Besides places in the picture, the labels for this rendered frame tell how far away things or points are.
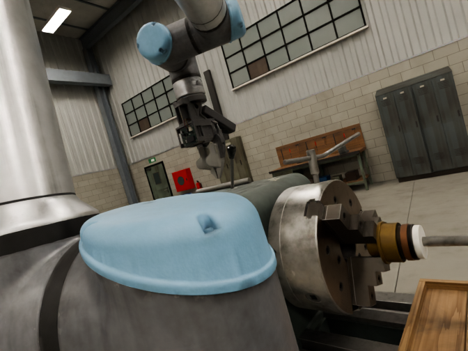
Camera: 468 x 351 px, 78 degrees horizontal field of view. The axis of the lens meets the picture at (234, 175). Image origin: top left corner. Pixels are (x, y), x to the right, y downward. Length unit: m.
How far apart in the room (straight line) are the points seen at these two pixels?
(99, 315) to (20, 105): 0.17
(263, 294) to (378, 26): 7.45
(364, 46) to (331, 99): 1.29
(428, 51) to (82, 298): 7.25
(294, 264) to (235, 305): 0.50
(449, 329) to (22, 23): 0.85
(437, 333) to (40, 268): 0.74
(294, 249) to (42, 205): 0.51
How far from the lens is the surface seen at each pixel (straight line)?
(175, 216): 0.16
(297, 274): 0.67
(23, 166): 0.26
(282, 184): 0.87
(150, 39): 0.66
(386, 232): 0.70
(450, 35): 7.41
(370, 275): 0.74
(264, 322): 0.18
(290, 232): 0.66
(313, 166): 0.75
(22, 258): 0.24
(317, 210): 0.65
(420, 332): 0.81
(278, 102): 7.98
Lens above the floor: 1.34
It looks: 2 degrees down
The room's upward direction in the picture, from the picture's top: 16 degrees counter-clockwise
